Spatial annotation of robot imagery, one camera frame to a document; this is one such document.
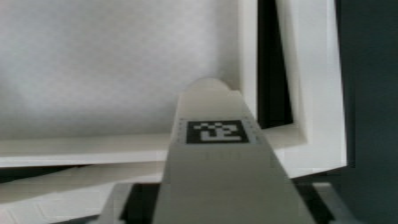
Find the white desk leg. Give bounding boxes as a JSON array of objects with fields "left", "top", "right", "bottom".
[{"left": 153, "top": 78, "right": 314, "bottom": 224}]

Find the white desk tabletop tray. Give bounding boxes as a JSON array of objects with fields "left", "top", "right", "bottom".
[{"left": 0, "top": 0, "right": 258, "bottom": 167}]

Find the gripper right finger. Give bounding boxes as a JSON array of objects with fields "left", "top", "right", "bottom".
[{"left": 295, "top": 182, "right": 364, "bottom": 224}]

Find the white front fence bar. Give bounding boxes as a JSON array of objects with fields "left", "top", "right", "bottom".
[{"left": 0, "top": 0, "right": 346, "bottom": 224}]

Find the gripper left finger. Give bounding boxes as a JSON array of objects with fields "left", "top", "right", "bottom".
[{"left": 96, "top": 183, "right": 160, "bottom": 224}]

